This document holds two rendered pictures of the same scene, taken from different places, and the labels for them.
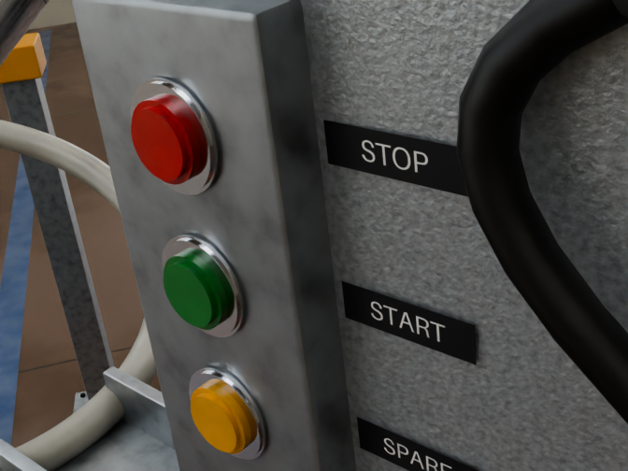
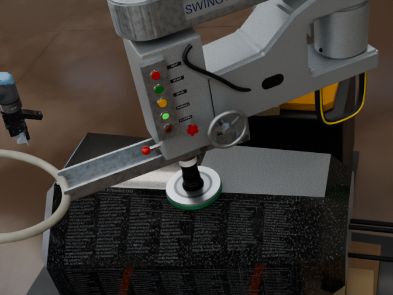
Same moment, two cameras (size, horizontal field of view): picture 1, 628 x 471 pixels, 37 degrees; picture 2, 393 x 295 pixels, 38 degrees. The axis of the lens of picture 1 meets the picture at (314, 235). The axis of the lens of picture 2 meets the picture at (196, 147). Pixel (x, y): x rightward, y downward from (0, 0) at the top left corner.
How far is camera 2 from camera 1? 1.58 m
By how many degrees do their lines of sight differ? 50
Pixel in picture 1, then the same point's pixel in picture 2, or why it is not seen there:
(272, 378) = (168, 93)
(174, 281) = (158, 89)
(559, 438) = (192, 79)
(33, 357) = not seen: outside the picture
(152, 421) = (75, 172)
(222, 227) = (161, 81)
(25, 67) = not seen: outside the picture
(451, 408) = (182, 85)
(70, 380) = not seen: outside the picture
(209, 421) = (162, 103)
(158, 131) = (156, 74)
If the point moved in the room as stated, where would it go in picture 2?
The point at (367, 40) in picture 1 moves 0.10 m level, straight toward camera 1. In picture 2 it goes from (170, 57) to (199, 61)
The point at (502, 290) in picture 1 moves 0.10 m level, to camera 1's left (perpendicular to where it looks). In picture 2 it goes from (185, 70) to (171, 88)
